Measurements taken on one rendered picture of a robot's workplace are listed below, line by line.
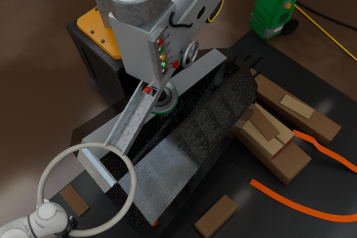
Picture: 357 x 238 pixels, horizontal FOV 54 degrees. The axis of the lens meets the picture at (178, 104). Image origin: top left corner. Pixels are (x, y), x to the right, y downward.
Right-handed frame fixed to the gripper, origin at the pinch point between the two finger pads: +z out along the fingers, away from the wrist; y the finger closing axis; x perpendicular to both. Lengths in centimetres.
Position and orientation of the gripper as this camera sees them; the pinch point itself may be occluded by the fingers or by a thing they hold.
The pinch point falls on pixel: (73, 237)
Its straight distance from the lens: 189.4
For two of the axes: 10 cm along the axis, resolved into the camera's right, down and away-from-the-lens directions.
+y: 2.8, -8.0, 5.4
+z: 0.2, 5.6, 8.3
